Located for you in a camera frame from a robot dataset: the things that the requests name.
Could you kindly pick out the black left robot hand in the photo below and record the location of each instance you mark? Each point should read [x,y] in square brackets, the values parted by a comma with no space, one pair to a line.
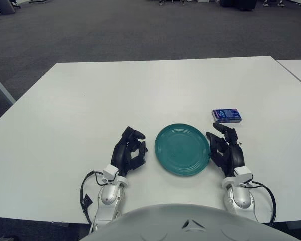
[120,153]

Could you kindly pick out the teal round plate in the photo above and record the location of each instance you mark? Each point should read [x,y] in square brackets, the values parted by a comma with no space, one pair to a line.
[181,149]

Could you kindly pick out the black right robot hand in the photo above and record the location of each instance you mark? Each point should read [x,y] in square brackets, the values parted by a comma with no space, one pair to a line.
[237,155]

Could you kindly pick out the white neighbouring table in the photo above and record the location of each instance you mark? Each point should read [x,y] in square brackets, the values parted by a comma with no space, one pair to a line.
[299,70]

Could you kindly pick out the blue gum box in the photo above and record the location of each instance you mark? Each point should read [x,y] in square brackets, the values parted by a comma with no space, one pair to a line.
[227,115]

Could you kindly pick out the grey desk edge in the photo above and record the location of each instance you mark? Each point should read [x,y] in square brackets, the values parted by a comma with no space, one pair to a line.
[1,88]

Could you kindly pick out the dark background furniture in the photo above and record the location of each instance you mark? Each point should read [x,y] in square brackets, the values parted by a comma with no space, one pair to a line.
[238,4]

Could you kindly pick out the silver robot torso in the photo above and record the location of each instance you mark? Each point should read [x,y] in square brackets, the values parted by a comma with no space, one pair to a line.
[165,223]

